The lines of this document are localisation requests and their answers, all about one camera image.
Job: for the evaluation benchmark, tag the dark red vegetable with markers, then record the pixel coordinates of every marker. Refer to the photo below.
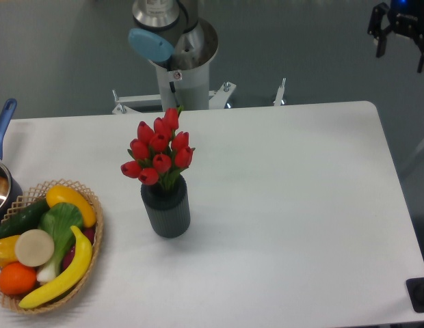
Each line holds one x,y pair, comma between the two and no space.
90,234

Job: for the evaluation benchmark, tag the yellow bell pepper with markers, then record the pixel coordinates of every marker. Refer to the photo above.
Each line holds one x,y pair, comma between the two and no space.
7,253

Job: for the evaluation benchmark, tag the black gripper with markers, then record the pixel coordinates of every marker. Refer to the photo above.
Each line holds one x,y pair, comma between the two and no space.
402,13

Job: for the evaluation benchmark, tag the black device at table edge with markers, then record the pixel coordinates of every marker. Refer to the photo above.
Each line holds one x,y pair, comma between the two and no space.
415,288

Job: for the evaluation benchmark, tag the yellow banana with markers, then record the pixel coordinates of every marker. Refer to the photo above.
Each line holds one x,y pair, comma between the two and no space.
65,280

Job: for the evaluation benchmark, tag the woven wicker basket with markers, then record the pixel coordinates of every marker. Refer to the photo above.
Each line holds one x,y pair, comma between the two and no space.
33,195

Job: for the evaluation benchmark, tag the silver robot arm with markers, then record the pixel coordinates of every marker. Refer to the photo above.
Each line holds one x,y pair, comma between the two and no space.
171,34

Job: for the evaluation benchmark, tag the dark grey ribbed vase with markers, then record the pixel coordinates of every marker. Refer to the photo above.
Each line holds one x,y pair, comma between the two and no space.
169,213

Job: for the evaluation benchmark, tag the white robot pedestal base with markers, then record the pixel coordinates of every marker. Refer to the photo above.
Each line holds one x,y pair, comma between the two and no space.
188,89

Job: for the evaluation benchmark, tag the beige round disc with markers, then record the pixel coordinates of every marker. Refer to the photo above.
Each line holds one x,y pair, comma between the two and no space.
34,248

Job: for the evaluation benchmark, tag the green bok choy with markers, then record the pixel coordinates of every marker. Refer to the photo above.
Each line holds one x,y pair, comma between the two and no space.
56,223

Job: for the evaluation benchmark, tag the green cucumber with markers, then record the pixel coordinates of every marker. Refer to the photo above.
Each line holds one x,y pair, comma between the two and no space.
26,219

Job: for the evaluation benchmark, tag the red tulip bouquet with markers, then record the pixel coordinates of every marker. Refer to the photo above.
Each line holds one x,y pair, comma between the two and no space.
160,153

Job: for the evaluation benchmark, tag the orange fruit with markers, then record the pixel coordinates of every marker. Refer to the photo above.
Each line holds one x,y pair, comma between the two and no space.
17,279

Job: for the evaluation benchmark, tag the blue handled saucepan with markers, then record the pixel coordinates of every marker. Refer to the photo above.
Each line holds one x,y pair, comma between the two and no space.
9,188

